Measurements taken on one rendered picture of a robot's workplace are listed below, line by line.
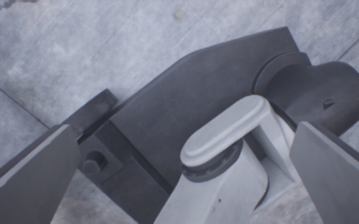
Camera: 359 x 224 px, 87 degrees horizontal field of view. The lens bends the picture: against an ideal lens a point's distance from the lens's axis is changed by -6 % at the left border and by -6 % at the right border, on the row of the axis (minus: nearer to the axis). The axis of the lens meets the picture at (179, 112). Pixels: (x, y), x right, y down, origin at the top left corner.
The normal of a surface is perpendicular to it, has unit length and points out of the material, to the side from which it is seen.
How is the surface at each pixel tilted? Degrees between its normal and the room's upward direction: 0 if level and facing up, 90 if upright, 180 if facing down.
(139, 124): 0
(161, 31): 0
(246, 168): 33
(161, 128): 0
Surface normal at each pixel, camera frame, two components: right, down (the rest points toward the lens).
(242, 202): 0.51, -0.07
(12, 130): 0.11, 0.27
